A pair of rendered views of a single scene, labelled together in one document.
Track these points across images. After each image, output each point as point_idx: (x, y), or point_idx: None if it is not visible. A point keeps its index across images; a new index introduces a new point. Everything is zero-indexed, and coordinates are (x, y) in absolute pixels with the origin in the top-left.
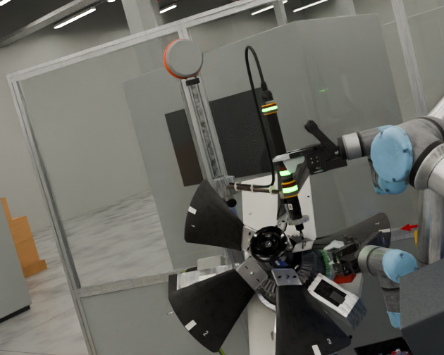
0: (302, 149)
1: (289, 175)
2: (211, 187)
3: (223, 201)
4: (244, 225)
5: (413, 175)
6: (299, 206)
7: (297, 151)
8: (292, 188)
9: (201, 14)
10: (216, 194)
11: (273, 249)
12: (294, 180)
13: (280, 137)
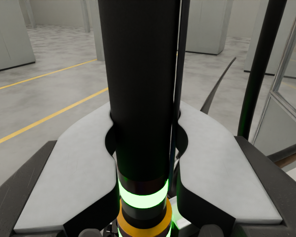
0: (78, 236)
1: (122, 200)
2: (223, 74)
3: (203, 105)
4: (178, 159)
5: None
6: None
7: (36, 183)
8: (119, 234)
9: None
10: (212, 89)
11: (114, 225)
12: (135, 232)
13: (105, 4)
